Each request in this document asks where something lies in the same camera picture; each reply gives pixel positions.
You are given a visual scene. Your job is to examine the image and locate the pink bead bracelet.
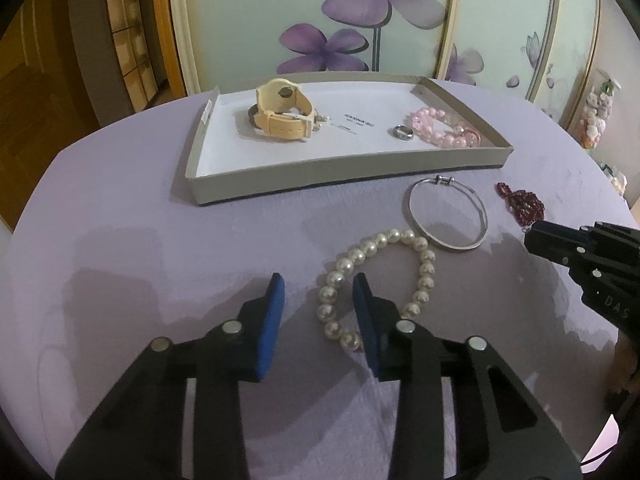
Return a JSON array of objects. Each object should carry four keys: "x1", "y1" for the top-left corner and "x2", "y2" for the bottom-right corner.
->
[{"x1": 406, "y1": 106, "x2": 483, "y2": 149}]

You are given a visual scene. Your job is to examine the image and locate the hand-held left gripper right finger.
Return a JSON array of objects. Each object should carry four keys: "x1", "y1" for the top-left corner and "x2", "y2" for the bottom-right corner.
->
[{"x1": 351, "y1": 272, "x2": 583, "y2": 480}]

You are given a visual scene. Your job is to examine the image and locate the plush toy stack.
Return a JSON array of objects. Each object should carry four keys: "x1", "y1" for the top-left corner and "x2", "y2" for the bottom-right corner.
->
[{"x1": 575, "y1": 67, "x2": 623, "y2": 151}]

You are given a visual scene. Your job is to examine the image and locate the large purple flower sliding door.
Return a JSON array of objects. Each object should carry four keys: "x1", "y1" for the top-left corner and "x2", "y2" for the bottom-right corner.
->
[{"x1": 170, "y1": 0, "x2": 458, "y2": 96}]

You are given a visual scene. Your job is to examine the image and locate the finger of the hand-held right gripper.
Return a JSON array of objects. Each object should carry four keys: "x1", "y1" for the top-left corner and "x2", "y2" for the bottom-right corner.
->
[
  {"x1": 525, "y1": 234, "x2": 640, "y2": 286},
  {"x1": 530, "y1": 220, "x2": 640, "y2": 257}
]

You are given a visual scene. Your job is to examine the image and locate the wooden lattice screen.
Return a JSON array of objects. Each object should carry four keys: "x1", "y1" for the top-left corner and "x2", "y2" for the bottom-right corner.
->
[{"x1": 105, "y1": 0, "x2": 168, "y2": 111}]

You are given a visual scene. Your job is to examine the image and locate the cream strap wristwatch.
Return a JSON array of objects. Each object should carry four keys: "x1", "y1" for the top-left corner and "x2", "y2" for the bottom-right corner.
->
[{"x1": 250, "y1": 78, "x2": 313, "y2": 140}]

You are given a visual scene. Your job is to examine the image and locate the wooden door frame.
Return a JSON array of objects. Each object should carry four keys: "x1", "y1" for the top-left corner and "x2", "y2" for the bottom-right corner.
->
[{"x1": 150, "y1": 0, "x2": 192, "y2": 97}]

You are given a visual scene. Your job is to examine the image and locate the wooden panel door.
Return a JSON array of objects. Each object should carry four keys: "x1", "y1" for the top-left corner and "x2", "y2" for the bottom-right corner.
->
[{"x1": 0, "y1": 0, "x2": 101, "y2": 233}]

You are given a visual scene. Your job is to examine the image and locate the thin silver bangle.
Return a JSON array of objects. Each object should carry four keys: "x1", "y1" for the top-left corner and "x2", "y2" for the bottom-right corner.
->
[{"x1": 403, "y1": 175, "x2": 489, "y2": 252}]

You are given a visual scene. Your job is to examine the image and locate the white pearl bracelet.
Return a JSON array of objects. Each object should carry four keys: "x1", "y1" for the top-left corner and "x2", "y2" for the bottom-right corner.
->
[{"x1": 316, "y1": 228, "x2": 437, "y2": 354}]

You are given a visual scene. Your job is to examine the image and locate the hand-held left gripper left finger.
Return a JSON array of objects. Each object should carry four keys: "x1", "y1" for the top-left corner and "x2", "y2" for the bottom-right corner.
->
[{"x1": 55, "y1": 272, "x2": 286, "y2": 480}]

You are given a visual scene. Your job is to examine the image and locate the shallow grey cardboard box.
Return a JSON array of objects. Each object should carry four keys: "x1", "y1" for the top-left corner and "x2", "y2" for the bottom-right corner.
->
[{"x1": 185, "y1": 74, "x2": 514, "y2": 207}]

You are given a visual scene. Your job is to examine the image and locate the dark red bead bracelet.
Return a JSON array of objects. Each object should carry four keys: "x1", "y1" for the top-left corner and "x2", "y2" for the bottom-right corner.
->
[{"x1": 495, "y1": 182, "x2": 546, "y2": 224}]

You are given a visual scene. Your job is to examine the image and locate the frosted glass sliding door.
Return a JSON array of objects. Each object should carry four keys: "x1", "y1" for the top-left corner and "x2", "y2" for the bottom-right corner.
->
[
  {"x1": 530, "y1": 0, "x2": 601, "y2": 126},
  {"x1": 435, "y1": 0, "x2": 558, "y2": 106}
]

